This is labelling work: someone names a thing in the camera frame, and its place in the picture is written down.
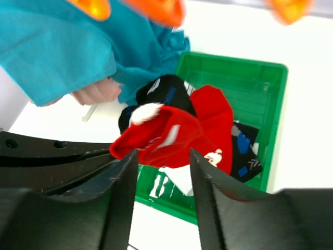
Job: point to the orange peg at front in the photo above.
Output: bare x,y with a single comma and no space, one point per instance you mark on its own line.
288,12

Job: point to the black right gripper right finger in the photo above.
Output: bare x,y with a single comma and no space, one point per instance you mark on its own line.
233,215

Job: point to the black sock with blue pattern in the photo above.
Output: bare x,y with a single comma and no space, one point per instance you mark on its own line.
169,89

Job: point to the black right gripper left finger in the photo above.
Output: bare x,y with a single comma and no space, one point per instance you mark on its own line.
96,214

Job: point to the white sock with black stripes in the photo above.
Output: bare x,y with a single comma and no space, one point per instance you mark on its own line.
181,178

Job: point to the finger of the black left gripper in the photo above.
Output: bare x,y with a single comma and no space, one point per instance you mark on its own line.
58,169

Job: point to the orange clothes peg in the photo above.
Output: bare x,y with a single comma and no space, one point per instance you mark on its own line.
168,13
99,10

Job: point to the red christmas sock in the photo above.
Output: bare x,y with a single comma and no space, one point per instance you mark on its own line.
216,119
163,136

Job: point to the pink hanging garment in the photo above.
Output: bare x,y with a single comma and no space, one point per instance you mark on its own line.
103,91

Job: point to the teal hanging garment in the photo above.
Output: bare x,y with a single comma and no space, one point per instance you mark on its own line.
51,48

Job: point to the green plastic tray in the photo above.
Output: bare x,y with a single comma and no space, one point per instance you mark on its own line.
237,107

